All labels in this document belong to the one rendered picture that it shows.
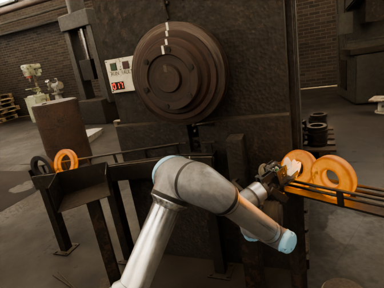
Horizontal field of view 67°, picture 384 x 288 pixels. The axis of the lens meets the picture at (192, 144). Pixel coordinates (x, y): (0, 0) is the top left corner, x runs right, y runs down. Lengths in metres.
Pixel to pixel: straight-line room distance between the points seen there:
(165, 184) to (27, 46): 10.48
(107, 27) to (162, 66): 0.53
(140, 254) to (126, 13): 1.21
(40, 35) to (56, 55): 0.77
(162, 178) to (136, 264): 0.24
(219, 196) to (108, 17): 1.23
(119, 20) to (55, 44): 8.66
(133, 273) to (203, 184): 0.31
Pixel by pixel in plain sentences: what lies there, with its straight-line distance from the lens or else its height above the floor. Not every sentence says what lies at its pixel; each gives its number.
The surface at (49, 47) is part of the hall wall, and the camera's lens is 10.49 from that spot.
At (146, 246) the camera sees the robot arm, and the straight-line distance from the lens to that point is 0.85.
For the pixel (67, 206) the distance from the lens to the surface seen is 1.57.
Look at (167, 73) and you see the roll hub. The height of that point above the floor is 1.14.
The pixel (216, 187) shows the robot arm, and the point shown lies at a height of 0.87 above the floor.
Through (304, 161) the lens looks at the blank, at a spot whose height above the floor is 0.75.
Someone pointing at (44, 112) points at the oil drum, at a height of 0.79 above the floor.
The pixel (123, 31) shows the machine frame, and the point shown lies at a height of 1.37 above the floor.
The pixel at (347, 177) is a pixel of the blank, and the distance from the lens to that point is 1.07.
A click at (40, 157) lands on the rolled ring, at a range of 2.12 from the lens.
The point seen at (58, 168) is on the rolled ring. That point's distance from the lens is 2.07.
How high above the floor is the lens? 1.20
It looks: 17 degrees down
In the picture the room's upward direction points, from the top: 9 degrees counter-clockwise
